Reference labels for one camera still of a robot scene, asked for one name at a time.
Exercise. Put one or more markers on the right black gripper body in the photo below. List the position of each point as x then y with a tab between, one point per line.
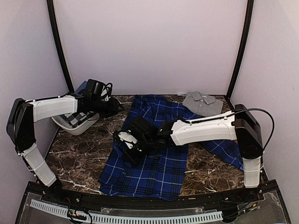
146	148

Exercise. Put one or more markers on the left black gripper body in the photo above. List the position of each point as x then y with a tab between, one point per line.
104	109

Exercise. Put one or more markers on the blue plaid long sleeve shirt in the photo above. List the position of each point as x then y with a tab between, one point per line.
159	175

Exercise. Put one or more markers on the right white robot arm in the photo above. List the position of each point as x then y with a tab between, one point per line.
239	125

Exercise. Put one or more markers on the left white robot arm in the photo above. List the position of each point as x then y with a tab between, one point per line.
25	113

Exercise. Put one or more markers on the grey plastic laundry basket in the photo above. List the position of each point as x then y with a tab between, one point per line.
79	129

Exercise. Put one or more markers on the small blue checked shirt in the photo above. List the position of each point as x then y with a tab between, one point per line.
80	89

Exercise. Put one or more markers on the black white checked shirt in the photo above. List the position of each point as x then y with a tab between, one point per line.
76	119

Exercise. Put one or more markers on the folded grey polo shirt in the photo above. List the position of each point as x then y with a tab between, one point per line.
202	104

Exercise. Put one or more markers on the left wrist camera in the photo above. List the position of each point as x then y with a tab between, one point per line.
97	90

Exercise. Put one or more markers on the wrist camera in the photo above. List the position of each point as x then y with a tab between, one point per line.
97	90
138	129

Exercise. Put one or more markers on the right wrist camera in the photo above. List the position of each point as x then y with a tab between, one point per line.
138	129

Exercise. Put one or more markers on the white slotted cable duct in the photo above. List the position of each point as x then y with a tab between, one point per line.
123	216

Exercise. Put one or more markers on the left black frame post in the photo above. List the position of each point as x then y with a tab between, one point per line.
58	44

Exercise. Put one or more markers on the black frame post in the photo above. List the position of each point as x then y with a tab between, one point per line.
58	44
241	50

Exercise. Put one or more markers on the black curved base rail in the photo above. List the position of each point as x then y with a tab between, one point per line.
226	201

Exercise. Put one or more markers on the right black frame post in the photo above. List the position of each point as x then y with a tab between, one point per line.
241	50

